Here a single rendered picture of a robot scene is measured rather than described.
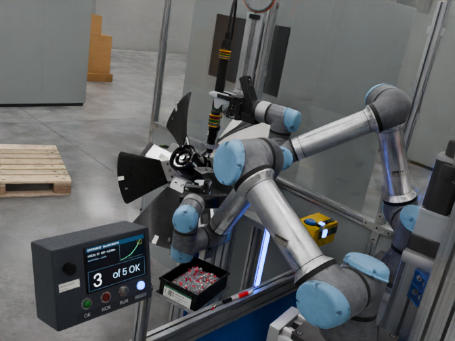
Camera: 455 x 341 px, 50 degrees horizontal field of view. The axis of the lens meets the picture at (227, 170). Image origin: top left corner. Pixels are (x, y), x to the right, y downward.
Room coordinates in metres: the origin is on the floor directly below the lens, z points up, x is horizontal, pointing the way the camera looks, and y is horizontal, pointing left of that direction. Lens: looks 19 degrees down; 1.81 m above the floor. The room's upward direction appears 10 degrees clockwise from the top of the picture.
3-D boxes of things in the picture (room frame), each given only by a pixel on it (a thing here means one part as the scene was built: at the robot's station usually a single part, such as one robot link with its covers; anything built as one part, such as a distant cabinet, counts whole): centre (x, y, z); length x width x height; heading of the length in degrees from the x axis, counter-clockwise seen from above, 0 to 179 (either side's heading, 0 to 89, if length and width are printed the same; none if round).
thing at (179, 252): (1.40, 0.09, 1.08); 0.11 x 0.08 x 0.11; 137
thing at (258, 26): (2.51, -0.01, 0.90); 0.08 x 0.06 x 1.80; 83
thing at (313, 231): (1.77, -0.38, 1.02); 0.16 x 0.10 x 0.11; 138
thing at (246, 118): (1.73, -0.02, 1.47); 0.12 x 0.08 x 0.09; 58
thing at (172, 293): (1.54, 0.05, 0.85); 0.22 x 0.17 x 0.07; 152
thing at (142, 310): (1.16, 0.17, 0.96); 0.03 x 0.03 x 0.20; 48
